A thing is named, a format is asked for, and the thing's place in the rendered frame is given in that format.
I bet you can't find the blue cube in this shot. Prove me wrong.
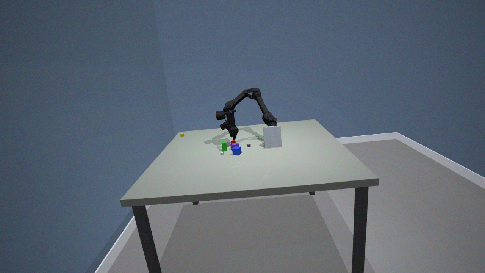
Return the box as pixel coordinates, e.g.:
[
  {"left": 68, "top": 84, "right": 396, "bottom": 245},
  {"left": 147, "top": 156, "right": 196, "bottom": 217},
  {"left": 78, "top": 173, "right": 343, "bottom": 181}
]
[{"left": 232, "top": 146, "right": 242, "bottom": 155}]

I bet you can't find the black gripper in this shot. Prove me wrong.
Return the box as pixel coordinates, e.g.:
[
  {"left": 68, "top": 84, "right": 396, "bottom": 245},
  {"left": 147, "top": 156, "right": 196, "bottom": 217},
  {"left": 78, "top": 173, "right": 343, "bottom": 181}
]
[{"left": 226, "top": 119, "right": 239, "bottom": 140}]

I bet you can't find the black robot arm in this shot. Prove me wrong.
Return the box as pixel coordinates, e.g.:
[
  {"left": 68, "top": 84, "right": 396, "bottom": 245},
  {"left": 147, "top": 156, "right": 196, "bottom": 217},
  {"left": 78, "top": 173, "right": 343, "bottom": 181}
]
[{"left": 216, "top": 88, "right": 277, "bottom": 130}]

